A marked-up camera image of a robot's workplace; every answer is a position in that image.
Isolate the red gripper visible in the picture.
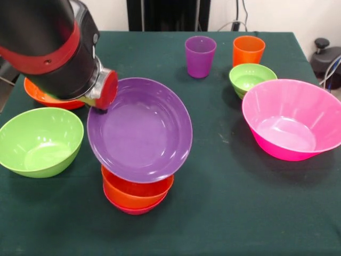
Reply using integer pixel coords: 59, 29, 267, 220
92, 70, 119, 115

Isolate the purple plastic bowl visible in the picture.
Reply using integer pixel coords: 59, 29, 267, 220
86, 77, 193, 184

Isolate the large green plastic bowl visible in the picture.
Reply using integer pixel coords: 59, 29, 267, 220
0, 107, 85, 179

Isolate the small orange plastic bowl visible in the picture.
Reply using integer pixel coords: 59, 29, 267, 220
101, 164, 175, 210

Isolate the small red plastic bowl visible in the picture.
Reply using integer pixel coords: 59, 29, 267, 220
103, 191, 168, 215

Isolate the purple plastic cup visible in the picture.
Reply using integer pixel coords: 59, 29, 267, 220
185, 36, 217, 79

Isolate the small green plastic bowl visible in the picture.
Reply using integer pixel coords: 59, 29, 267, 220
229, 63, 278, 100

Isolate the large orange plastic bowl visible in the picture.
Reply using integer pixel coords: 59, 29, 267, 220
23, 77, 86, 110

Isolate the grey office chair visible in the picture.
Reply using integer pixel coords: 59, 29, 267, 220
0, 57, 21, 86

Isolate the orange plastic cup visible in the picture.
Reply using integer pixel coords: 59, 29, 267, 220
232, 36, 266, 67

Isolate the dark green tablecloth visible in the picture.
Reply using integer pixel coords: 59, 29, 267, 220
0, 30, 341, 256

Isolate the large pink plastic bowl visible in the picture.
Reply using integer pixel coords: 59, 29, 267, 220
241, 78, 341, 162

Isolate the black hanging cable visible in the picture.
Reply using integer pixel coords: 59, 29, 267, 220
240, 0, 250, 22

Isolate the white and blue cable bundle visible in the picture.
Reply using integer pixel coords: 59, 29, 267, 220
319, 57, 341, 91

